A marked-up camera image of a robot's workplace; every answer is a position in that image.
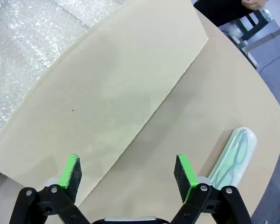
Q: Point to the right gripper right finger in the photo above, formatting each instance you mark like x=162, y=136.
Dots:
x=185, y=179

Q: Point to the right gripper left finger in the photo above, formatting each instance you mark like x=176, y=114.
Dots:
x=70, y=177

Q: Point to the green glasses case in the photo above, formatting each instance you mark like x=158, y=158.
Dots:
x=235, y=154

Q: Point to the brown cardboard shipping box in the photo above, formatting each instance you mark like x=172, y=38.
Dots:
x=107, y=93

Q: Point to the hoodie person's right hand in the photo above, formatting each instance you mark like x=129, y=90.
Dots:
x=252, y=4

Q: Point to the clear bubble wrap sheet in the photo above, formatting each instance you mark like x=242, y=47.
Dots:
x=25, y=46

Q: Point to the black stool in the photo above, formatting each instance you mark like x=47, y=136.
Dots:
x=252, y=30

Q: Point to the person in grey hoodie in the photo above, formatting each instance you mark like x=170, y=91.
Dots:
x=214, y=11

